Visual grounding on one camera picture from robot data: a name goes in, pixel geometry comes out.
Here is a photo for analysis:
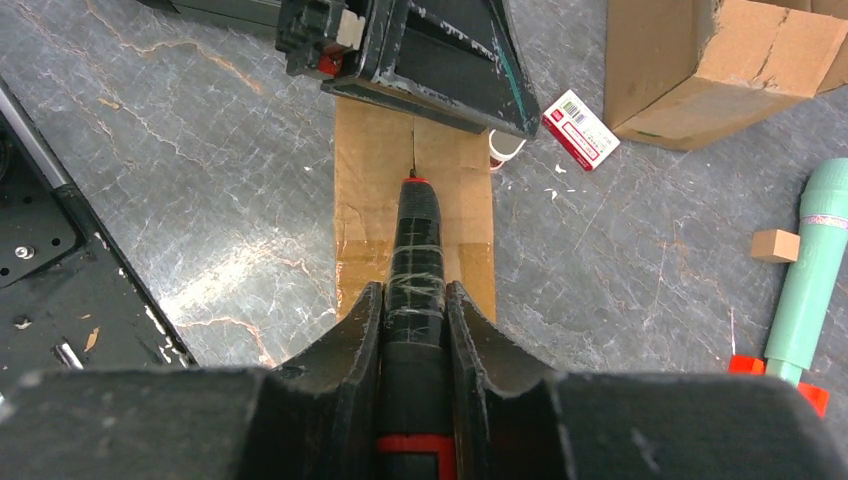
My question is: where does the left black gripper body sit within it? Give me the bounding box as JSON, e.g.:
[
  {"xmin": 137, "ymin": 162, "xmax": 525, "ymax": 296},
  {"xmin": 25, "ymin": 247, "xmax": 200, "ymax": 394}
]
[{"xmin": 275, "ymin": 0, "xmax": 391, "ymax": 79}]

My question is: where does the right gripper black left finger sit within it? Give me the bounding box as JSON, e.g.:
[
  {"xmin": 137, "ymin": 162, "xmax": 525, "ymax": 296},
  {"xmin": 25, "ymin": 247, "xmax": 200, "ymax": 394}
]
[{"xmin": 1, "ymin": 282, "xmax": 383, "ymax": 479}]

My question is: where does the red box cutter knife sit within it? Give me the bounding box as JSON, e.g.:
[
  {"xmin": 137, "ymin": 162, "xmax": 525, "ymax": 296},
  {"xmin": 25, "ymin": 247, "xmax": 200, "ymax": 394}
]
[{"xmin": 374, "ymin": 168, "xmax": 458, "ymax": 480}]

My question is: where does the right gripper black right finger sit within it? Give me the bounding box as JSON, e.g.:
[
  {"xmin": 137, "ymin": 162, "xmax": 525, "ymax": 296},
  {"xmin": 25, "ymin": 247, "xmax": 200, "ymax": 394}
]
[{"xmin": 446, "ymin": 282, "xmax": 847, "ymax": 479}]

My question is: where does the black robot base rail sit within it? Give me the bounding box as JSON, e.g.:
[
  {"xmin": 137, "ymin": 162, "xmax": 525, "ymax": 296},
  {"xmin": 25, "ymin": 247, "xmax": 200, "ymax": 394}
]
[{"xmin": 1, "ymin": 84, "xmax": 197, "ymax": 396}]

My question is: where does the small brown wooden cube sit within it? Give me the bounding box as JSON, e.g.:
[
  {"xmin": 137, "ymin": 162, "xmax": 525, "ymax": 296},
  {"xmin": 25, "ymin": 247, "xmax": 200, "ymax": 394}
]
[{"xmin": 750, "ymin": 229, "xmax": 801, "ymax": 263}]

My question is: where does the small red white box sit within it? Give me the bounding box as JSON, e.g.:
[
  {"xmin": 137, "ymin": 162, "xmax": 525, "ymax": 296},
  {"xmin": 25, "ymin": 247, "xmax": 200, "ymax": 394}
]
[{"xmin": 542, "ymin": 90, "xmax": 620, "ymax": 172}]

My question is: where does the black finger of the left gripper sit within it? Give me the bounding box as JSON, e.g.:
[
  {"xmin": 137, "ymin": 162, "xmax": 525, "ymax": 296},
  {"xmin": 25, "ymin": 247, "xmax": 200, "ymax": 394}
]
[{"xmin": 321, "ymin": 0, "xmax": 541, "ymax": 139}]

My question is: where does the brown cardboard express box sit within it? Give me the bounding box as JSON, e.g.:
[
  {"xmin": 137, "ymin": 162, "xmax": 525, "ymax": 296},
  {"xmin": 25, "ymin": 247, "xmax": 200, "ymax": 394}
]
[{"xmin": 603, "ymin": 0, "xmax": 847, "ymax": 151}]

